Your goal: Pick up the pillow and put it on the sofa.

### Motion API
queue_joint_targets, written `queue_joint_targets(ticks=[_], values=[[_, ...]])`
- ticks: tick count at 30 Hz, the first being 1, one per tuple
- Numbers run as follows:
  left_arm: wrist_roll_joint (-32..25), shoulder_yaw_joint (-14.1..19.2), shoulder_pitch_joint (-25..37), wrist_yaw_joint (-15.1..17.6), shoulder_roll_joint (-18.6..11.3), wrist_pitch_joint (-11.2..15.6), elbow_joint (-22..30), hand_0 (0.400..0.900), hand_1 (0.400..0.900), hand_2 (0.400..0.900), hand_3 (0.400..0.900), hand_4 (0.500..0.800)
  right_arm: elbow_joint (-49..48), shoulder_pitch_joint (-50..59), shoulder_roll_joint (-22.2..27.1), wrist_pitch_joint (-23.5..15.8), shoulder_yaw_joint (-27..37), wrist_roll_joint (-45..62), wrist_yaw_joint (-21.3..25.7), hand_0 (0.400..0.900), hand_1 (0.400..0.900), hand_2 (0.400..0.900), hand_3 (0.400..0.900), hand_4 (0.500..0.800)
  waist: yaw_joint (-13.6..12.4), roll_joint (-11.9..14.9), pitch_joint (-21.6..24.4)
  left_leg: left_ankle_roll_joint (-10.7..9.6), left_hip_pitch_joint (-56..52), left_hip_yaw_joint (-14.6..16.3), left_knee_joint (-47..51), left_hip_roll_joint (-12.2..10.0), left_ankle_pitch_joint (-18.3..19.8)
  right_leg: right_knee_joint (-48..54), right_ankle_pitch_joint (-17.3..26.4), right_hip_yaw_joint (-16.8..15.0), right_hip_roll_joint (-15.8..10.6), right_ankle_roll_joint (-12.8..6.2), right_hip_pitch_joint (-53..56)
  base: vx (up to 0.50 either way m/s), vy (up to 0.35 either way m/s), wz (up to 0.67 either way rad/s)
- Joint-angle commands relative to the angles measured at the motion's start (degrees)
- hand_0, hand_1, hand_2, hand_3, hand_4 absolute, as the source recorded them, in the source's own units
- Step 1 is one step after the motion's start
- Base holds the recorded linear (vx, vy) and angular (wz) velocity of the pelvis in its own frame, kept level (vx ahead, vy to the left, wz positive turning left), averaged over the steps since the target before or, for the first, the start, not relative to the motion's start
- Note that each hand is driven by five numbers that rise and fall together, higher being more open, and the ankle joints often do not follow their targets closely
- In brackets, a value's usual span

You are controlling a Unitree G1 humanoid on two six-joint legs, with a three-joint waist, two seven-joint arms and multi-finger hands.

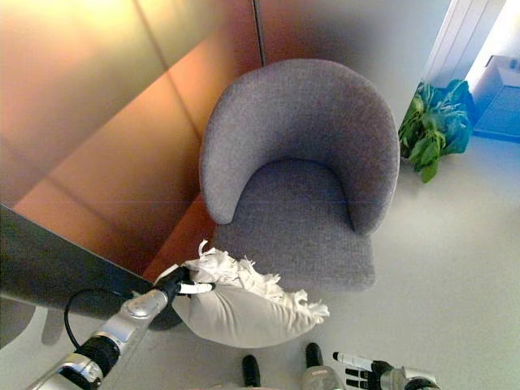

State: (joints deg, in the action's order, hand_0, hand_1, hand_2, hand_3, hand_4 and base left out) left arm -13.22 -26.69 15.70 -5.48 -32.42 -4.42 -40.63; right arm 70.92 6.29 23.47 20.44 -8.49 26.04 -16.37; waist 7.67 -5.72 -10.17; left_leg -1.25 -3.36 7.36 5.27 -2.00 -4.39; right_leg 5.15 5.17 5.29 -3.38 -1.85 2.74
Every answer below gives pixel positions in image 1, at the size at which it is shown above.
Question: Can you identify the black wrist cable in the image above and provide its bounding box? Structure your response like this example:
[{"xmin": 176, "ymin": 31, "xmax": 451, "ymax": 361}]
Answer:
[{"xmin": 63, "ymin": 287, "xmax": 137, "ymax": 351}]

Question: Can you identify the black right robot foot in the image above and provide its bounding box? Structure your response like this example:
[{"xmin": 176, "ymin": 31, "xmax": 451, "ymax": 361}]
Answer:
[{"xmin": 304, "ymin": 342, "xmax": 325, "ymax": 370}]

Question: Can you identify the black robot foot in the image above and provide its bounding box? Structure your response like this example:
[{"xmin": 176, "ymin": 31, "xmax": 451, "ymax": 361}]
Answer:
[
  {"xmin": 304, "ymin": 342, "xmax": 325, "ymax": 370},
  {"xmin": 241, "ymin": 354, "xmax": 262, "ymax": 388}
]

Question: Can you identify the grey fabric tub armchair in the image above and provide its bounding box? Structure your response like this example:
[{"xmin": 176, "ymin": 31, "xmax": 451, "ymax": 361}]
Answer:
[{"xmin": 198, "ymin": 58, "xmax": 401, "ymax": 293}]

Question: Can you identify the white fringed pillow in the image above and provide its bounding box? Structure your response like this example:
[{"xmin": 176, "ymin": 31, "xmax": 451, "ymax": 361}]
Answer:
[{"xmin": 172, "ymin": 239, "xmax": 331, "ymax": 349}]

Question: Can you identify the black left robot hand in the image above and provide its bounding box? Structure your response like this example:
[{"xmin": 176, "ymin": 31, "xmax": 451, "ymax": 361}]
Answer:
[{"xmin": 156, "ymin": 263, "xmax": 215, "ymax": 300}]

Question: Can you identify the dark rounded table top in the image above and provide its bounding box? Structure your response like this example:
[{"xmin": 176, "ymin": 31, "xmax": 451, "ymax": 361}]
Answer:
[{"xmin": 0, "ymin": 202, "xmax": 184, "ymax": 331}]

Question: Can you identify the white door frame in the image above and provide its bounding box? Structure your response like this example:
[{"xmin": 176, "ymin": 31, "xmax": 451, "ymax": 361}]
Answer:
[{"xmin": 422, "ymin": 0, "xmax": 491, "ymax": 93}]

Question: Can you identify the black left robot foot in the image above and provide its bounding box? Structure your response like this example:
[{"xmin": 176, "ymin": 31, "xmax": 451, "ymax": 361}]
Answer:
[{"xmin": 241, "ymin": 354, "xmax": 262, "ymax": 388}]

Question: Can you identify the silver right robot leg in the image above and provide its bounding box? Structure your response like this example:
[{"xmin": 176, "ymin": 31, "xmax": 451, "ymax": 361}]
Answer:
[{"xmin": 301, "ymin": 364, "xmax": 343, "ymax": 390}]

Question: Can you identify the green leafy potted plant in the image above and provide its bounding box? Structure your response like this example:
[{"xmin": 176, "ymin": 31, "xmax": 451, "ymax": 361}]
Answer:
[{"xmin": 397, "ymin": 79, "xmax": 475, "ymax": 184}]

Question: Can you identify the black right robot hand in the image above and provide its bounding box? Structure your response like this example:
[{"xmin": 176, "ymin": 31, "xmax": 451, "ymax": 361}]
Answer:
[{"xmin": 332, "ymin": 351, "xmax": 392, "ymax": 388}]

